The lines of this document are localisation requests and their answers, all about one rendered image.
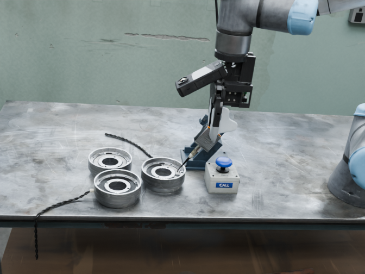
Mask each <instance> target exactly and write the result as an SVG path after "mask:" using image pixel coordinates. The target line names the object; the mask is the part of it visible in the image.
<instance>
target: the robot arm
mask: <svg viewBox="0 0 365 274"><path fill-rule="evenodd" d="M360 7H365V0H221V2H220V7H219V15H218V23H217V31H216V39H215V54H214V56H215V57H216V58H217V59H219V60H217V61H215V62H213V63H211V64H209V65H207V66H205V67H203V68H201V69H199V70H197V71H195V72H193V73H191V74H189V75H188V76H185V77H182V78H181V79H179V80H177V81H176V82H175V86H176V89H177V92H178V93H179V95H180V96H181V97H185V96H187V95H189V94H191V93H193V92H195V91H197V90H199V89H201V88H203V87H205V86H207V85H209V84H210V99H209V115H208V126H210V132H209V137H210V139H211V141H212V143H215V142H216V139H217V135H218V134H220V133H226V132H232V131H235V130H236V129H237V123H236V122H235V121H233V119H234V115H233V114H232V113H231V112H230V111H229V109H228V108H227V107H226V106H227V105H230V106H231V107H239V108H249V107H250V101H251V95H252V90H253V85H252V78H253V72H254V66H255V60H256V56H254V54H253V52H249V50H250V44H251V37H252V33H253V28H254V27H256V28H261V29H267V30H273V31H277V32H283V33H290V34H292V35H310V34H311V33H312V30H313V26H314V22H315V19H316V16H320V15H326V14H331V13H336V12H339V11H345V10H350V9H355V8H360ZM221 60H222V61H223V62H221ZM222 63H224V65H223V64H222ZM224 66H225V68H224ZM247 92H249V93H250V95H249V102H248V103H244V102H247V98H246V94H247ZM328 189H329V190H330V192H331V193H332V194H333V195H334V196H335V197H337V198H338V199H339V200H341V201H343V202H345V203H347V204H350V205H352V206H356V207H360V208H365V103H363V104H360V105H359V106H358V107H357V108H356V111H355V113H354V119H353V122H352V125H351V128H350V132H349V136H348V139H347V143H346V146H345V150H344V153H343V157H342V159H341V161H340V162H339V163H338V165H337V166H336V168H335V169H334V171H333V172H332V173H331V175H330V177H329V180H328Z"/></svg>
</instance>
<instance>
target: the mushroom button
mask: <svg viewBox="0 0 365 274"><path fill-rule="evenodd" d="M215 163H216V164H217V165H218V166H220V167H221V170H225V168H226V167H230V166H231V165H232V160H231V159H230V158H227V157H218V158H217V159H216V162H215Z"/></svg>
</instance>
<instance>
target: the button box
mask: <svg viewBox="0 0 365 274"><path fill-rule="evenodd" d="M204 180H205V184H206V187H207V191H208V193H209V194H237V192H238V186H239V183H240V177H239V175H238V173H237V170H236V168H235V165H234V163H232V165H231V166H230V167H226V168H225V170H221V167H220V166H218V165H217V164H216V163H206V166H205V173H204Z"/></svg>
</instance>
